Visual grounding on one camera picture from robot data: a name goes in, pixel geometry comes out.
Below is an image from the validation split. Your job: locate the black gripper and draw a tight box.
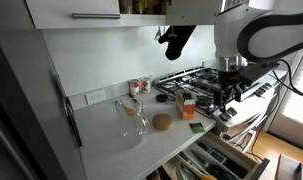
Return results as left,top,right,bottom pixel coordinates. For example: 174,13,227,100
213,69,247,114

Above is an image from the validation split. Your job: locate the orange spice jar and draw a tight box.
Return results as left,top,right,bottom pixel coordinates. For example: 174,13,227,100
175,89,197,121

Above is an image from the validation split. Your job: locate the open wooden drawer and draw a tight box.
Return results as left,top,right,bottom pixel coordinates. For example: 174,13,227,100
146,130,271,180

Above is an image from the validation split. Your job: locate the small spice jar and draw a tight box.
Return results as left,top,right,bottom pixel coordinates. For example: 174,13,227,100
140,77,152,95

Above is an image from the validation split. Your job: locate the silver stove knob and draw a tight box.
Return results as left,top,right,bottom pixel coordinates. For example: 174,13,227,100
226,107,239,117
220,111,232,122

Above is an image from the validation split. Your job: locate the stainless gas stove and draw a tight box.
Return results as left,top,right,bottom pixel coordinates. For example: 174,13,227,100
153,65,289,138

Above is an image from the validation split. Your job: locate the green packet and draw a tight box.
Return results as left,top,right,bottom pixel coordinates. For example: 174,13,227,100
189,122,207,135

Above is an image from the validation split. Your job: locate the white cutlery tray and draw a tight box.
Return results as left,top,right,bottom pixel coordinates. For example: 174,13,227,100
175,141,251,180

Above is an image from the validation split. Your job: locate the small black round lid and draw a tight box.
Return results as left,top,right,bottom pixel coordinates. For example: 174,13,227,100
155,93,169,103

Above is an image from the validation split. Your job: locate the round cork coaster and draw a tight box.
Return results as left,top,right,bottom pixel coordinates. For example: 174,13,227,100
152,113,175,132

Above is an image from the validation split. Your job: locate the black oven mitt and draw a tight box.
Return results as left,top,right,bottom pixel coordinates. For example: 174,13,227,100
158,25,197,62

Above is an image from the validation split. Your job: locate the yellow smiley spatula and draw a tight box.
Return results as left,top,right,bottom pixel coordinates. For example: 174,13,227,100
116,100,139,117

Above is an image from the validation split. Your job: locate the hanging small metal spoon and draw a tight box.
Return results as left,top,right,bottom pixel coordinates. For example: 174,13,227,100
153,26,163,42

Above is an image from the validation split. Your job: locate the brown wooden furniture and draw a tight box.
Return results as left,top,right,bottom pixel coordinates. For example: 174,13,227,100
274,153,303,180

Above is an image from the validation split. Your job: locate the narrow kitchen knife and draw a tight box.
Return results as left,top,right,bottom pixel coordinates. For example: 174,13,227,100
52,65,84,148

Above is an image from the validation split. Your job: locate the orange handled utensil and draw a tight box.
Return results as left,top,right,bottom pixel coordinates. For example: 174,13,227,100
190,168,218,180

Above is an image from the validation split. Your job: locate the clear glass jar with handle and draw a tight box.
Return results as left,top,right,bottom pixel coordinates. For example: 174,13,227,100
115,97,150,138

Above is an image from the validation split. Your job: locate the white wall outlet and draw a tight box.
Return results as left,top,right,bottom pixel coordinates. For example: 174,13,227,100
85,89,107,106

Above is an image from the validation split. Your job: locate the silver cabinet bar handle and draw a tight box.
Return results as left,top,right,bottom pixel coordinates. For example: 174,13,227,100
71,12,122,20

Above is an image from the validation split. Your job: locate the white cabinet door with handle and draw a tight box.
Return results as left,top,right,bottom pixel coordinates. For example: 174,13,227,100
25,0,123,30

